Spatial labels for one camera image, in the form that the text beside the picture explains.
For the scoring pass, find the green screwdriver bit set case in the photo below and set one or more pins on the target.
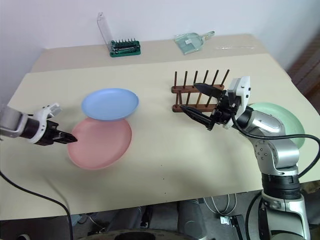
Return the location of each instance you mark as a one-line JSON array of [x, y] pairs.
[[125, 50]]

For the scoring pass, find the grey metal cylinder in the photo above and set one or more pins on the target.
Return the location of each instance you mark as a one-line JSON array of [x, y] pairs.
[[191, 217]]

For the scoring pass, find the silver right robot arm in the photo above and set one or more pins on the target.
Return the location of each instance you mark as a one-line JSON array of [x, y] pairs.
[[268, 123]]

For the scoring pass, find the pink plastic plate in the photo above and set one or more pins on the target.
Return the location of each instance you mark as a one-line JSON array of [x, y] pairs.
[[100, 146]]

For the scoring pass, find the green plastic plate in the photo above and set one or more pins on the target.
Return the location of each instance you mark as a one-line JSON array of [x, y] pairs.
[[288, 117]]

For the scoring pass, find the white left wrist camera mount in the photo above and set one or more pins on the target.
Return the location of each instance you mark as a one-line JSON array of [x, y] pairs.
[[42, 114]]

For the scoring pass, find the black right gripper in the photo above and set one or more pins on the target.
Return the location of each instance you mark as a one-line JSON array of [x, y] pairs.
[[224, 110]]

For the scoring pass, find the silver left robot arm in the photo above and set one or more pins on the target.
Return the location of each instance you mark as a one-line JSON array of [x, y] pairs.
[[12, 121]]

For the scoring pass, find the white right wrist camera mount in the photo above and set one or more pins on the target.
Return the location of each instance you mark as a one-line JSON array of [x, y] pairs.
[[244, 92]]

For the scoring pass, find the clear plastic strip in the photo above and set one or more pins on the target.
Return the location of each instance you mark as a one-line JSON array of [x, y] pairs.
[[235, 47]]

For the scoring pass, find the dark wooden dish rack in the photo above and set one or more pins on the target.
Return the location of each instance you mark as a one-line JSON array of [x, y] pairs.
[[182, 88]]

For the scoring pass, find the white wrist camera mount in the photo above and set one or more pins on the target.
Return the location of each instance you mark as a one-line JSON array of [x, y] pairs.
[[244, 92], [42, 114]]

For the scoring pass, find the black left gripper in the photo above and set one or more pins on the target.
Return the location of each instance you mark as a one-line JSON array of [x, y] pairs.
[[49, 135]]

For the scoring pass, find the blue plastic plate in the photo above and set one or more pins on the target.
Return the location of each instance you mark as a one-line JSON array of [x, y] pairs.
[[110, 103]]

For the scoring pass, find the cream table cloth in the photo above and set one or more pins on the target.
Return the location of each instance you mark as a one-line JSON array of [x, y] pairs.
[[162, 142]]

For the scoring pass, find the clear green plastic dustpan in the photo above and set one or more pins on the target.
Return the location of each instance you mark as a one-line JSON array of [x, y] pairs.
[[190, 42]]

